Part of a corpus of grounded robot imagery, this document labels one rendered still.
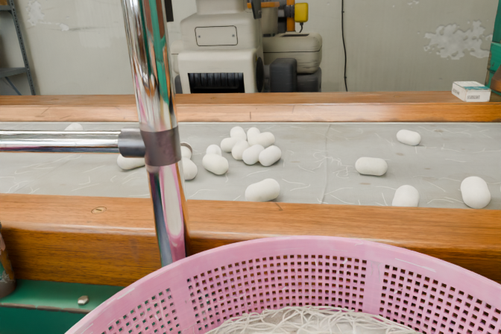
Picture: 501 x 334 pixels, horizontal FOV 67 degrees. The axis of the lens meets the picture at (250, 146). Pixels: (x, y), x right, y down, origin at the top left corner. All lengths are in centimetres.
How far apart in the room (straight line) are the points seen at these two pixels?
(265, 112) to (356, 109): 14
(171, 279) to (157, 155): 8
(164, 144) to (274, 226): 11
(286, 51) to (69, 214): 108
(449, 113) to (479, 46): 196
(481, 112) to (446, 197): 28
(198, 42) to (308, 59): 39
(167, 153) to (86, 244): 12
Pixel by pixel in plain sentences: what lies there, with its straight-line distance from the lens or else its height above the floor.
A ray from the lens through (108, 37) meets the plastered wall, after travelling 294.
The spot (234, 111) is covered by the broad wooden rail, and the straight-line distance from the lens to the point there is 63.
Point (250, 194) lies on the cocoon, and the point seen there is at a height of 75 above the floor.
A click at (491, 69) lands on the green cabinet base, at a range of 79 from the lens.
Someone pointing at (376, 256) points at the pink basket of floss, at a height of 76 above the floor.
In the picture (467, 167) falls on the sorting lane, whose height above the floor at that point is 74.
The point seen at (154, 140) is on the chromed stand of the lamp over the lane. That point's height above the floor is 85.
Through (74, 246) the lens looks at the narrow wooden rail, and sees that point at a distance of 33.
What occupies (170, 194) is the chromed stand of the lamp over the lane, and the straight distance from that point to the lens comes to 24.
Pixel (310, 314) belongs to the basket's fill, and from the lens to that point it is 28.
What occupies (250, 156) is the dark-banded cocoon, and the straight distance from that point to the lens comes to 44.
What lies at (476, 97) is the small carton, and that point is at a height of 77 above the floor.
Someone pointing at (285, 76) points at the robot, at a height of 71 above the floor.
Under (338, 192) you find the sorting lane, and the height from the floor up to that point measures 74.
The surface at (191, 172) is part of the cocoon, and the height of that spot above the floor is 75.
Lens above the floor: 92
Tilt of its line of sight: 20 degrees down
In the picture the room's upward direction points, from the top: 3 degrees counter-clockwise
